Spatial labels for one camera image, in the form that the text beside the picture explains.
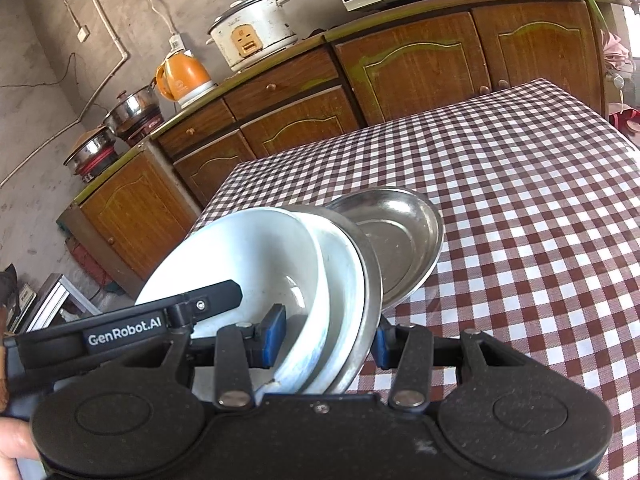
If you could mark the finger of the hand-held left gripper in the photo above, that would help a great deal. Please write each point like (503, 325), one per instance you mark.
(210, 302)

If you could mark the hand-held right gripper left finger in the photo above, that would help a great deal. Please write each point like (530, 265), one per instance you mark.
(274, 335)

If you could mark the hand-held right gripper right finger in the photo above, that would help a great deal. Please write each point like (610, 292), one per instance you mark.
(381, 350)

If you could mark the small blue patterned white bowl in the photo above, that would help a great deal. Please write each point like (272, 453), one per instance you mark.
(240, 250)

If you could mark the stainless steel bowl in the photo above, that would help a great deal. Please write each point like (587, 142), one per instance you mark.
(374, 280)

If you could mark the stainless steel plate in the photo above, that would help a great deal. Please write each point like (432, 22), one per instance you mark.
(395, 240)

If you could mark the person's left hand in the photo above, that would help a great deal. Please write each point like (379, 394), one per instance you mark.
(17, 440)

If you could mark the grey metal rack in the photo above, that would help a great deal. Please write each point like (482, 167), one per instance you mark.
(55, 300)

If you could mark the dark red cloth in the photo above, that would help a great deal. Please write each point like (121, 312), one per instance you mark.
(92, 265)

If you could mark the wooden corner cabinet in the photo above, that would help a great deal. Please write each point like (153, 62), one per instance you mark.
(135, 215)

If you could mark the steel pot on red base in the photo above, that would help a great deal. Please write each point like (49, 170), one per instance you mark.
(92, 152)

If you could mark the red white checkered tablecloth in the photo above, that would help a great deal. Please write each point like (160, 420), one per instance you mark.
(525, 210)

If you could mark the steel electric pot with lid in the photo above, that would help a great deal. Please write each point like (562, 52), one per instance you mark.
(132, 112)

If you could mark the orange electric kettle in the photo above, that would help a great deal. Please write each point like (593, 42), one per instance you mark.
(185, 77)

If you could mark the wooden cabinet with drawers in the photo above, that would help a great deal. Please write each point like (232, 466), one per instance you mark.
(280, 85)

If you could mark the white power strip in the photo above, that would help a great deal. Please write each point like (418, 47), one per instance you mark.
(176, 43)

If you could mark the white rice cooker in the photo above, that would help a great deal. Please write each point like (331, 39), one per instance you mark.
(250, 30)

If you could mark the wooden two-door cabinet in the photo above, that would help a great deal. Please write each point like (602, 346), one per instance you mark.
(415, 70)

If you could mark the red bag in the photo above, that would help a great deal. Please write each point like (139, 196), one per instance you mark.
(627, 127)

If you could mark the white wall socket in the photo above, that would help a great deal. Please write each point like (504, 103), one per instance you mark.
(83, 34)

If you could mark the white wall pipe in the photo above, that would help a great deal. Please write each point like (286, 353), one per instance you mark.
(107, 15)

